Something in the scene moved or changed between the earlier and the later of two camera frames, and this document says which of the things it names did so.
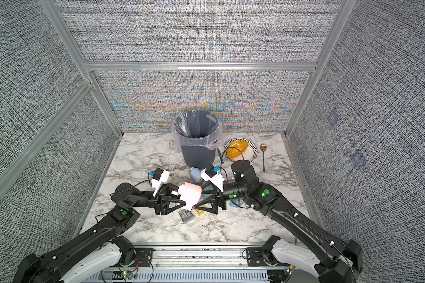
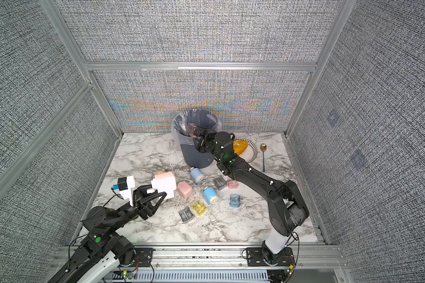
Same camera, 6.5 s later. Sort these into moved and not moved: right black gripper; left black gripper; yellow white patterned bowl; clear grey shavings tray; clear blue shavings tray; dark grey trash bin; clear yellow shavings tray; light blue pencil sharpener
Moved: left black gripper; right black gripper
Not moved: light blue pencil sharpener; dark grey trash bin; yellow white patterned bowl; clear grey shavings tray; clear blue shavings tray; clear yellow shavings tray
